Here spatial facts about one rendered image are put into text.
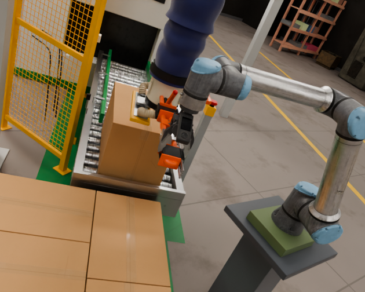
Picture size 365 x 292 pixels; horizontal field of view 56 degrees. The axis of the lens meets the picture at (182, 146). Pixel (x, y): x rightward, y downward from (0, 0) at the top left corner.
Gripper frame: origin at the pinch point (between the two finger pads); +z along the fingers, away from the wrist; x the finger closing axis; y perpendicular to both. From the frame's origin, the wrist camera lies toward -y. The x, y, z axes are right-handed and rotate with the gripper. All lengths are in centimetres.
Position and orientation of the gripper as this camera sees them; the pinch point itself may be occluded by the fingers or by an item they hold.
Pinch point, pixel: (171, 154)
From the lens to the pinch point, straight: 127.6
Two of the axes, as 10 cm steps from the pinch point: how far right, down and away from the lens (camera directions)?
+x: -9.4, -2.6, -2.3
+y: -0.6, -5.2, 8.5
